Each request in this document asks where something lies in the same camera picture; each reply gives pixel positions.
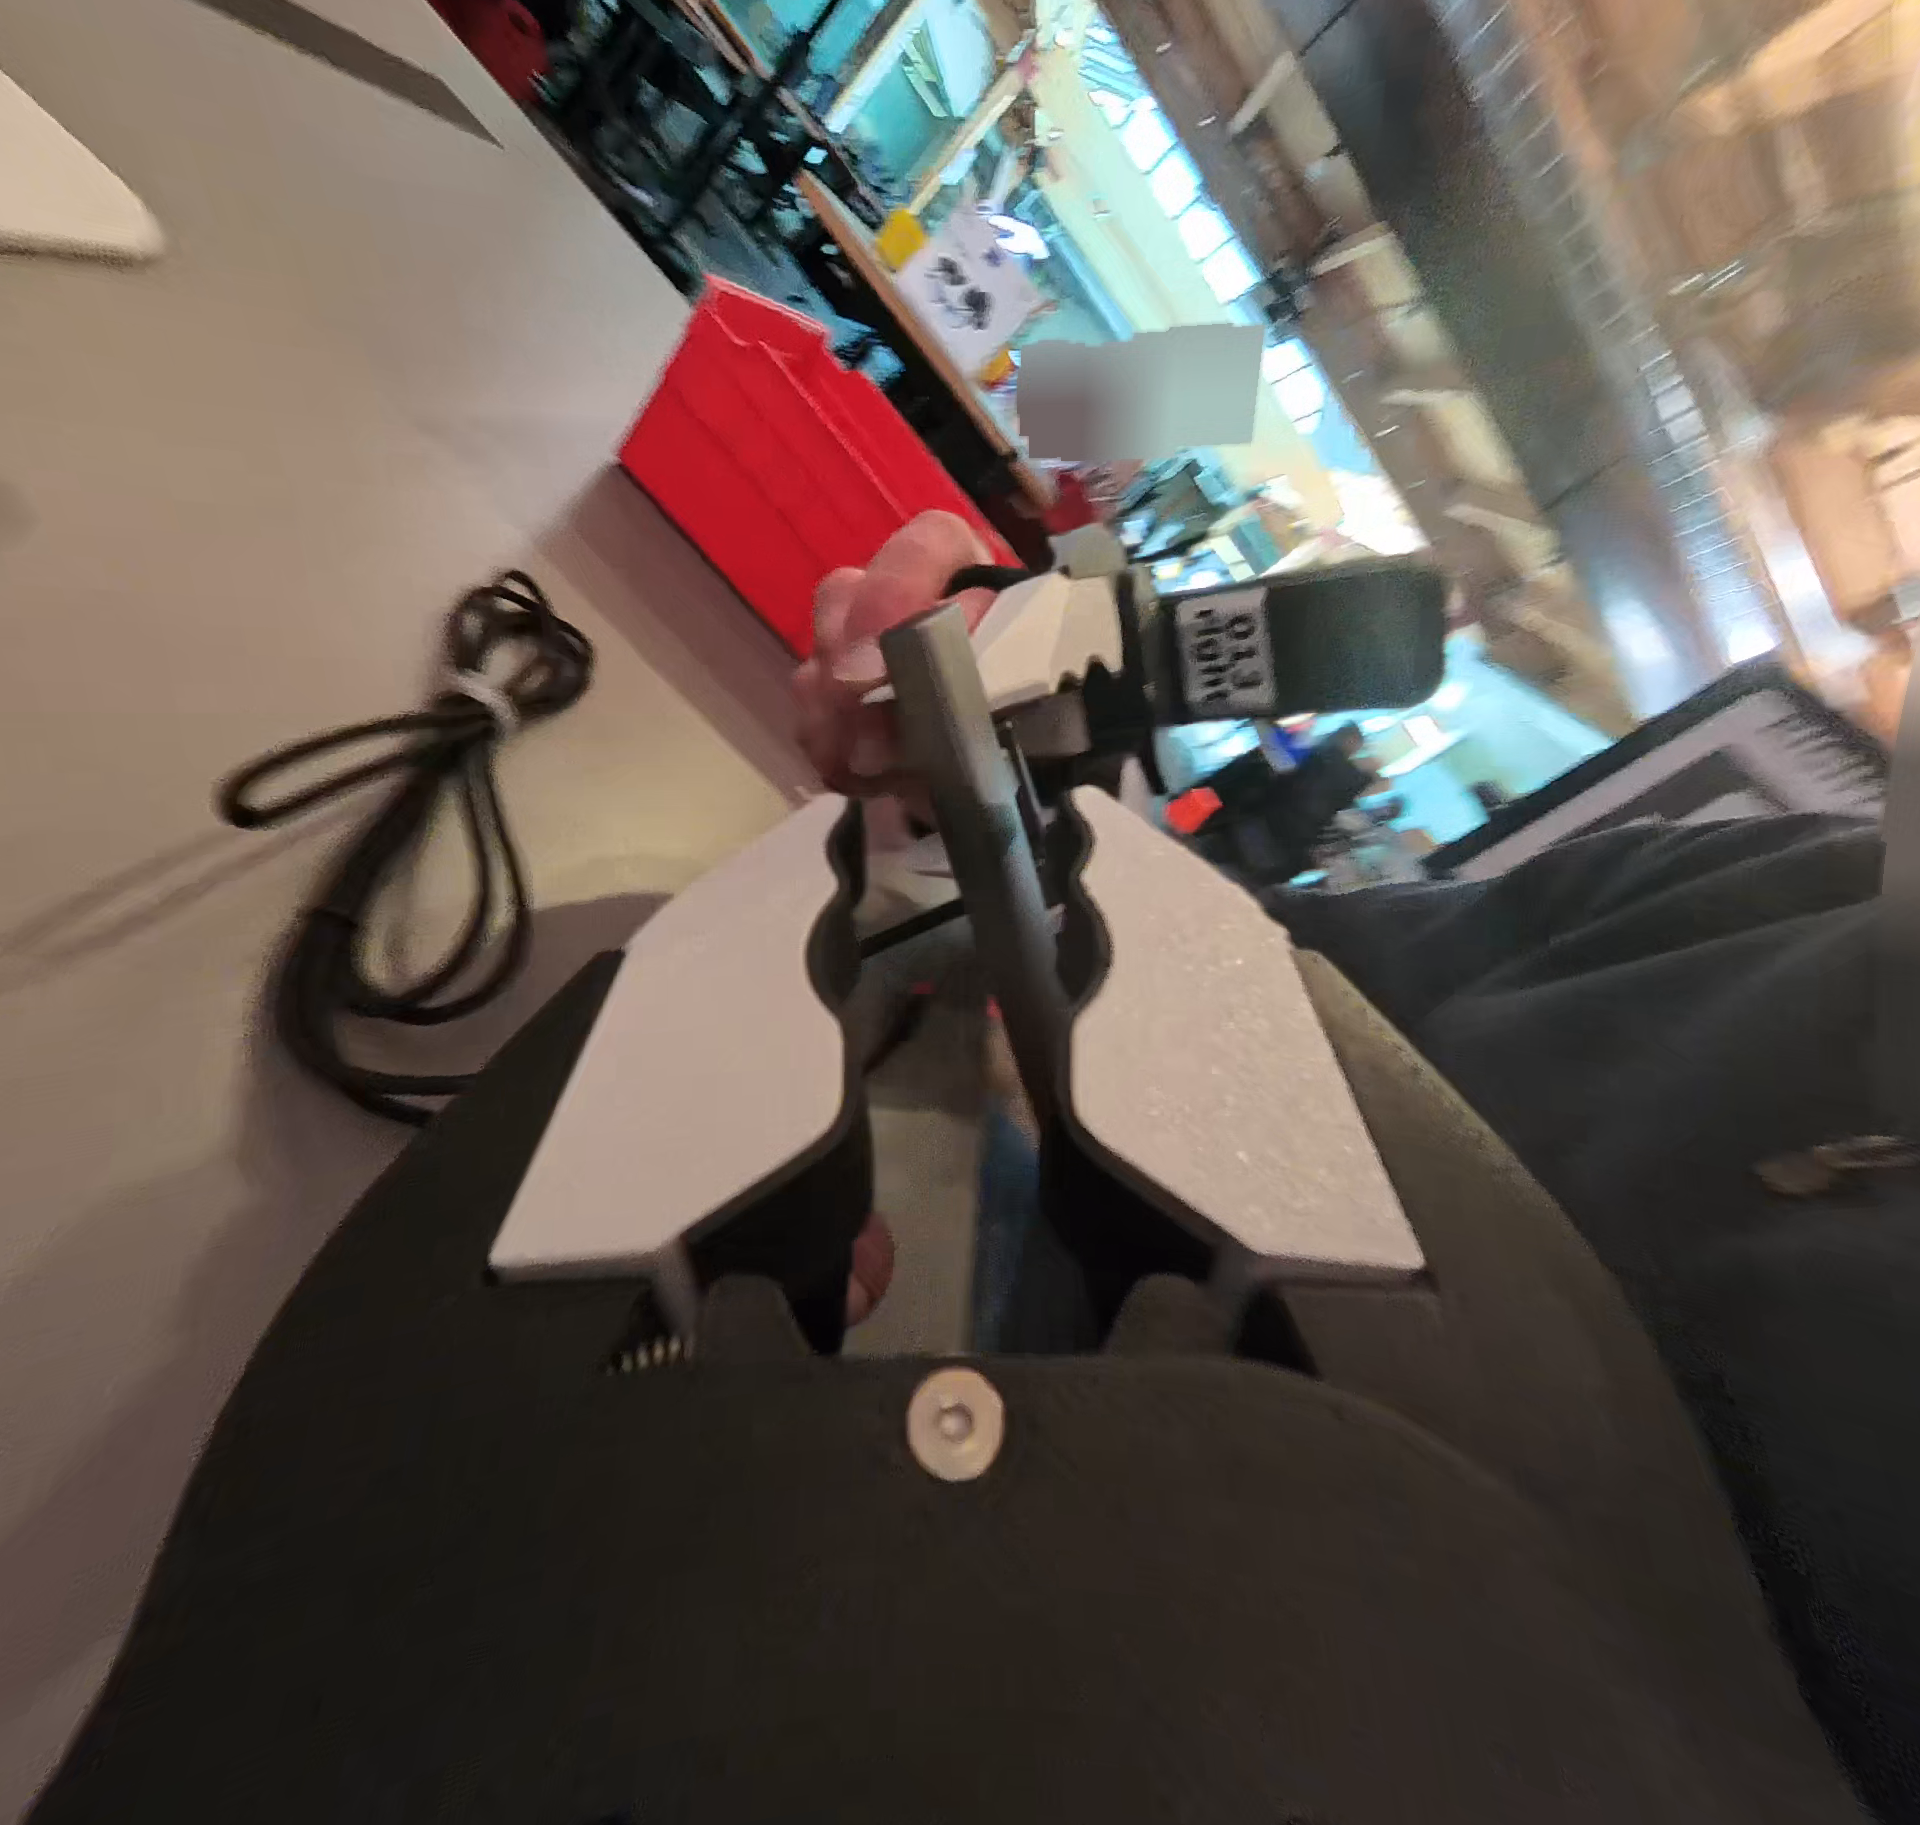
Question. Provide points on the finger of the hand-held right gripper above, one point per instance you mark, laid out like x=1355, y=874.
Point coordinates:
x=1057, y=640

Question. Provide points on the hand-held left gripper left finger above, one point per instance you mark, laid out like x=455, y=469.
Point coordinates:
x=660, y=1105

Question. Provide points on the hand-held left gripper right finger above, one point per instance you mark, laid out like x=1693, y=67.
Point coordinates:
x=1260, y=1105

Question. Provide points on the grey usb hub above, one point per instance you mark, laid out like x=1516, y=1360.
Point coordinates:
x=975, y=806

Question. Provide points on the red plastic bin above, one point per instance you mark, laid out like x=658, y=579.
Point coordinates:
x=780, y=461

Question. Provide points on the person's right hand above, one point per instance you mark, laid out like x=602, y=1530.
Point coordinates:
x=870, y=640

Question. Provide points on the person's left hand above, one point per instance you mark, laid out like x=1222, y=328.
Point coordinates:
x=870, y=1270

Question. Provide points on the white printed box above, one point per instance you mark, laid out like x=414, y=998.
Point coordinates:
x=975, y=281

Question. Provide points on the cluttered wooden side desk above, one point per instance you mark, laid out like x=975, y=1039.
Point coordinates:
x=870, y=250

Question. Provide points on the white stand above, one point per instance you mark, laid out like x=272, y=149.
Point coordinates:
x=45, y=191

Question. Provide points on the silver ceiling duct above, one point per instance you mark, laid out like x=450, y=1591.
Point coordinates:
x=1500, y=205

